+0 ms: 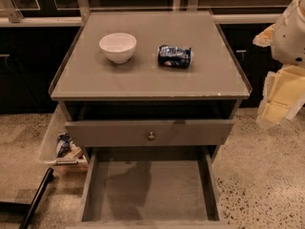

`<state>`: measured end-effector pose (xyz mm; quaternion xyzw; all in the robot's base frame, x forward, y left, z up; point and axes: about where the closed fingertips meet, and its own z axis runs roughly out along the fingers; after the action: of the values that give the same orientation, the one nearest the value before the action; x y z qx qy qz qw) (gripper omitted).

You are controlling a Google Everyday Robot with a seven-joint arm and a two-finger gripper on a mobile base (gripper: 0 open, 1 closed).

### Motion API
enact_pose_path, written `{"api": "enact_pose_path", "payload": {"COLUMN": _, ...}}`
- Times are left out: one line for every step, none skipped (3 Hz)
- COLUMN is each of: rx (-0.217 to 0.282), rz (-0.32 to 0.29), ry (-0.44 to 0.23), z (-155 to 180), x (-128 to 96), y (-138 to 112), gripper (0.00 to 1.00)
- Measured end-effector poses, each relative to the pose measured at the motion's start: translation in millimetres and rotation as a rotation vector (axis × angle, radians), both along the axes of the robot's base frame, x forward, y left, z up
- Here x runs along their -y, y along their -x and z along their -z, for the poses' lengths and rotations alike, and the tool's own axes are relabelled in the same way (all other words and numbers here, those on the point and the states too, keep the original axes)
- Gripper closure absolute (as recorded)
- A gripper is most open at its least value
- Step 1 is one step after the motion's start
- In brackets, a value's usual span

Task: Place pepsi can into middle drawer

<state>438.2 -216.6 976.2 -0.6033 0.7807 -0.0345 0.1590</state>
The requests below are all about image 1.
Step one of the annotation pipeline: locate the open grey middle drawer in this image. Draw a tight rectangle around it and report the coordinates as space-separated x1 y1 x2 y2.
67 147 235 229

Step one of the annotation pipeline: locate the white metal railing frame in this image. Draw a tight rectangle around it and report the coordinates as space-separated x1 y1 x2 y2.
0 0 293 25

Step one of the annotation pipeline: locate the grey drawer cabinet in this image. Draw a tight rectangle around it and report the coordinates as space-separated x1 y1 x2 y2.
48 10 254 229

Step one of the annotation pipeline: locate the white ceramic bowl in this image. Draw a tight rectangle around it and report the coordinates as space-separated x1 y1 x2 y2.
99 32 137 64

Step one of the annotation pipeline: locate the closed grey top drawer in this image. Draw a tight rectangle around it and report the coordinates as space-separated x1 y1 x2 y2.
65 119 234 147

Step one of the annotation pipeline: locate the blue snack bag in bin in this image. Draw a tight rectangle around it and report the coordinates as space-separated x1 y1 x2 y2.
56 133 71 157

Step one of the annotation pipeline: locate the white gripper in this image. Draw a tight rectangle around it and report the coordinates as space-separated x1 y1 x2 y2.
253 0 305 129

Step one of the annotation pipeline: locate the black pole on floor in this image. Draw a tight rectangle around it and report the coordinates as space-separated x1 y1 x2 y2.
19 168 53 229

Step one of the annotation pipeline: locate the clear plastic bin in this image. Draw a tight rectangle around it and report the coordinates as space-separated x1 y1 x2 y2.
39 106 88 174

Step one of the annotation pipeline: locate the blue pepsi can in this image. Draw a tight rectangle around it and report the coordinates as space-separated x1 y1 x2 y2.
157 45 193 69

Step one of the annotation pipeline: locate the round brass drawer knob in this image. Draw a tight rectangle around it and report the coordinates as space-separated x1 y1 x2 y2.
147 132 155 141

